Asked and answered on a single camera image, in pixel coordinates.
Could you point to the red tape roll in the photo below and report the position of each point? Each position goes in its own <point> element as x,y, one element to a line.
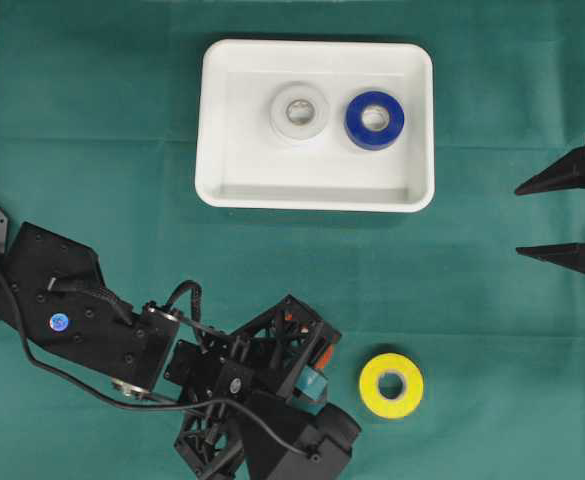
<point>299,332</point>

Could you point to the white plastic tray case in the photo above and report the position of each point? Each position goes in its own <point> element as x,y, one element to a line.
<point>243,162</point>

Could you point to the blue tape roll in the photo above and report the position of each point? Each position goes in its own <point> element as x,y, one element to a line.
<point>366,137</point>

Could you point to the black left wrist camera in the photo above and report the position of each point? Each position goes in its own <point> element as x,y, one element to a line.
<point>326,439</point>

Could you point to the white tape roll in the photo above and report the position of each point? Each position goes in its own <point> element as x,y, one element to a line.
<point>299,111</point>

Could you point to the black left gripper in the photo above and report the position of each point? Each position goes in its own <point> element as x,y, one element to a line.
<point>219,373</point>

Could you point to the yellow tape roll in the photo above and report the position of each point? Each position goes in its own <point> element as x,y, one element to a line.
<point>411,377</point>

